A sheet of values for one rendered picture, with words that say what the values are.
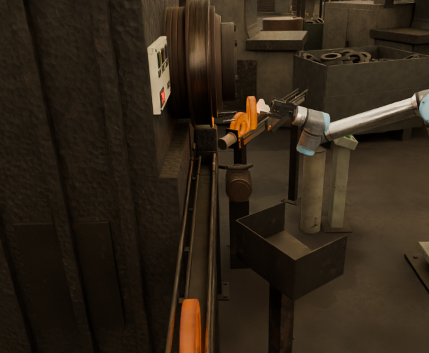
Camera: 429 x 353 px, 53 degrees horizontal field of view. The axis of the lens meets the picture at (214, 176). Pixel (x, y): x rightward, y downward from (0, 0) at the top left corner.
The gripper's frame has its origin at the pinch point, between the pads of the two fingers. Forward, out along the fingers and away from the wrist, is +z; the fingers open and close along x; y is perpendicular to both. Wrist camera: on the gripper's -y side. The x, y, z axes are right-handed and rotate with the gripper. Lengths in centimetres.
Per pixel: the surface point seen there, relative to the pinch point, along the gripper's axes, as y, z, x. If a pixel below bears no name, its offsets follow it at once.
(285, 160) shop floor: -68, -60, -141
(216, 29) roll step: 34, 25, 45
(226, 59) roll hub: 25, 20, 48
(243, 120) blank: -10.0, 0.3, -14.9
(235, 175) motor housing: -32.3, -0.8, 5.4
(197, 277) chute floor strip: -31, 15, 93
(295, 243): -22, -15, 77
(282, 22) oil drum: 29, -69, -436
